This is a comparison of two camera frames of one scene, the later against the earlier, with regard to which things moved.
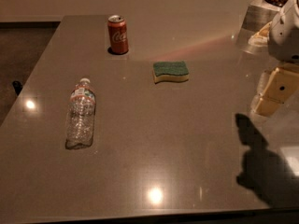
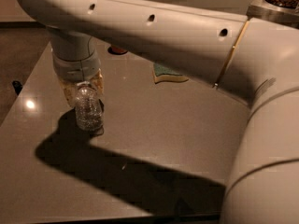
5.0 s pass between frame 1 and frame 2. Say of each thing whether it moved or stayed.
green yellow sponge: stayed
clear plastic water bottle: moved
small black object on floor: stayed
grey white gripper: moved
